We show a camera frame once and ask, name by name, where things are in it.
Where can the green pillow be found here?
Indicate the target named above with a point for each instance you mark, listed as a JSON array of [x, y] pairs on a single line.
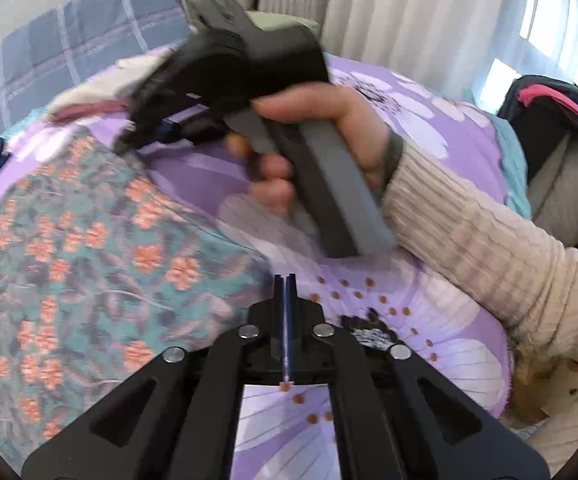
[[279, 22]]

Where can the blue plaid pillow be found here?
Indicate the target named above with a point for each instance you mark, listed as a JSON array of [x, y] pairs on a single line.
[[44, 55]]

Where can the person's right forearm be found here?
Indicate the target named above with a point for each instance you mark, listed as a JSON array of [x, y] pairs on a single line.
[[469, 240]]

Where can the person's cream cardigan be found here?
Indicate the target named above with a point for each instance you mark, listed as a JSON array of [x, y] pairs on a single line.
[[559, 400]]

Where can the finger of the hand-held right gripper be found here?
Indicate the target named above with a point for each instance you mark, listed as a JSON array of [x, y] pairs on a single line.
[[141, 110]]

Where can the teal floral shirt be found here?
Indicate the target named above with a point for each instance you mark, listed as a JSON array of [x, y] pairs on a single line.
[[94, 270]]

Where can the purple floral bedsheet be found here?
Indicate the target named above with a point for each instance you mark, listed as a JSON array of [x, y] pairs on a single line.
[[194, 175]]

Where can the bright window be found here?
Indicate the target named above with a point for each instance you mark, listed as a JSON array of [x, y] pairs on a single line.
[[559, 10]]

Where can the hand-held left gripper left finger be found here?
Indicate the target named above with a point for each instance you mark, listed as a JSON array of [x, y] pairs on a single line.
[[264, 320]]

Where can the grey cloth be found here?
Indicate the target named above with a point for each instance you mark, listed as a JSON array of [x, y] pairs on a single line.
[[564, 185]]

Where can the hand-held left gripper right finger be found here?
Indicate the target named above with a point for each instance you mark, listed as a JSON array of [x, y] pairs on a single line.
[[309, 320]]

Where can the folded pink clothing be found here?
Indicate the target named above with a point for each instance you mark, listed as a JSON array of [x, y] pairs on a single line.
[[84, 110]]

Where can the folded beige clothing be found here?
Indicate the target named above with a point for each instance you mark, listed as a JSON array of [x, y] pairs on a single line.
[[99, 90]]

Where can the black and pink jacket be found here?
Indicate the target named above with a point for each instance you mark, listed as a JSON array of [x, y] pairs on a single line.
[[559, 110]]

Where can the white curtain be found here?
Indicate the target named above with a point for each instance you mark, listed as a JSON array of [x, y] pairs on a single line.
[[394, 10]]

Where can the person's right hand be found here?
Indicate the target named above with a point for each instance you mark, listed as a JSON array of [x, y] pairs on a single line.
[[359, 125]]

